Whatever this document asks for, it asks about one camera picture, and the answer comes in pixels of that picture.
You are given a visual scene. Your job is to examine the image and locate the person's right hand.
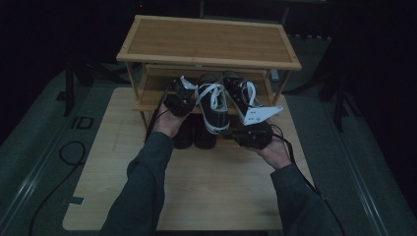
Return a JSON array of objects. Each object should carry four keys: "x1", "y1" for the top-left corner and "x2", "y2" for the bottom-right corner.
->
[{"x1": 249, "y1": 121, "x2": 293, "y2": 171}]

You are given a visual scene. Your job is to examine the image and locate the black floor cable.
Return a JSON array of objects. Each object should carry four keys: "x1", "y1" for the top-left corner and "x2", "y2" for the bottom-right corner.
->
[{"x1": 29, "y1": 141, "x2": 87, "y2": 236}]

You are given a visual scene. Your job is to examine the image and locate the grey tape strip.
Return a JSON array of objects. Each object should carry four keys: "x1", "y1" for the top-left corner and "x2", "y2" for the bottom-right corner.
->
[{"x1": 68, "y1": 196, "x2": 86, "y2": 207}]

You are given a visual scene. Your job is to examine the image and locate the black white canvas sneaker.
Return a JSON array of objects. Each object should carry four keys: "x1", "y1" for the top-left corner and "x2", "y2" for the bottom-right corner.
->
[
  {"x1": 222, "y1": 70, "x2": 265, "y2": 116},
  {"x1": 196, "y1": 73, "x2": 231, "y2": 136}
]

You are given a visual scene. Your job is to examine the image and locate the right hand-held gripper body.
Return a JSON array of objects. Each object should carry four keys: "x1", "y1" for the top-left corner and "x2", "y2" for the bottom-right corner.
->
[{"x1": 235, "y1": 104, "x2": 285, "y2": 150}]

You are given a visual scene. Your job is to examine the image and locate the person's left hand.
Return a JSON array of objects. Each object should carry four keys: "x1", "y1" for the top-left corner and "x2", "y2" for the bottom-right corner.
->
[{"x1": 151, "y1": 104, "x2": 189, "y2": 139}]

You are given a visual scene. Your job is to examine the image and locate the wooden three-tier shoe rack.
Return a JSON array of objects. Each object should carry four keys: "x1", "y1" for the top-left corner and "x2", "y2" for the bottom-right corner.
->
[{"x1": 116, "y1": 14, "x2": 303, "y2": 147}]

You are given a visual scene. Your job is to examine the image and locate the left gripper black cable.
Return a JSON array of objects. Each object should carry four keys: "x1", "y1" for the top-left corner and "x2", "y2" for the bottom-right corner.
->
[{"x1": 144, "y1": 85, "x2": 173, "y2": 143}]

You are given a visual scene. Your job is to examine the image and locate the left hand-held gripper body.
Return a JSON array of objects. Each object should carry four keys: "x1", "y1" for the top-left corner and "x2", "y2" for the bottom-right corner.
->
[{"x1": 163, "y1": 76, "x2": 200, "y2": 118}]

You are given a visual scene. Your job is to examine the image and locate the dark metal stand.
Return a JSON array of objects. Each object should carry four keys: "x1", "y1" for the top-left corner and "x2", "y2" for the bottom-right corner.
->
[
  {"x1": 283, "y1": 38, "x2": 362, "y2": 133},
  {"x1": 56, "y1": 57, "x2": 131, "y2": 118}
]

